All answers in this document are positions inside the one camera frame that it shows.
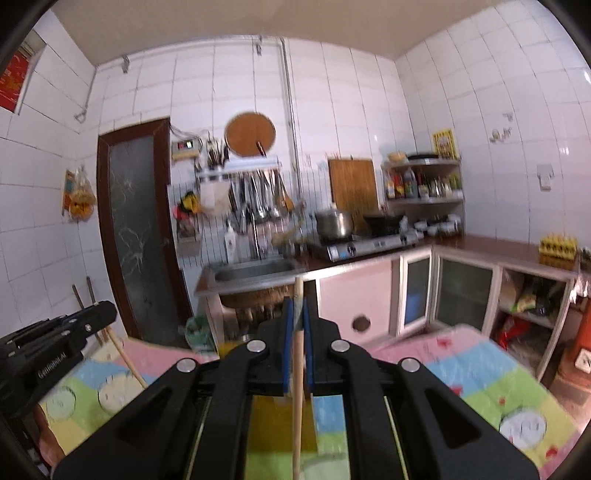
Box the kitchen counter cabinets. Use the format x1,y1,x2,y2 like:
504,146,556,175
194,236,588,378

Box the person's left hand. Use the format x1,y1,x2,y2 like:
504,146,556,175
32,405,65,468

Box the colourful cartoon quilt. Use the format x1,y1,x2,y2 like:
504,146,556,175
41,326,582,479

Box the yellow slotted utensil holder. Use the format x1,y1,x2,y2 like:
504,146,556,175
246,396,318,455

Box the hanging orange plastic bag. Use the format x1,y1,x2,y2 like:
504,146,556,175
61,166,97,222

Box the dark wooden door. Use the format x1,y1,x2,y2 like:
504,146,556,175
96,117,193,348

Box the steel sink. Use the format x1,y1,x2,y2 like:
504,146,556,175
211,258,301,283

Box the white soap bottle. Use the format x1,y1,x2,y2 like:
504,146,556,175
223,220,238,264

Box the gas stove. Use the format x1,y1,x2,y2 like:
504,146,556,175
307,230,424,263

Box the black wok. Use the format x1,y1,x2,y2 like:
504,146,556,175
363,212,405,237

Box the steel cooking pot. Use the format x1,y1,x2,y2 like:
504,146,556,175
315,207,355,241

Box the hanging utensil rack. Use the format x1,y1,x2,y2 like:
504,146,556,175
193,156,296,233

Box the yellow egg tray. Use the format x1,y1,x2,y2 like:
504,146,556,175
538,234,579,261

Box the rectangular wooden cutting board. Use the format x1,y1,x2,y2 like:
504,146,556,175
328,158,379,233

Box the round wooden board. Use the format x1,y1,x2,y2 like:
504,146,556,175
224,112,276,157

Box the wall switch box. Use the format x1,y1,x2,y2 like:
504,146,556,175
170,138,204,162

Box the corner wall shelf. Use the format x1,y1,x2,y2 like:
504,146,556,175
381,156,465,219

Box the yellow wall poster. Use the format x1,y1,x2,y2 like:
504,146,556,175
432,129,460,160

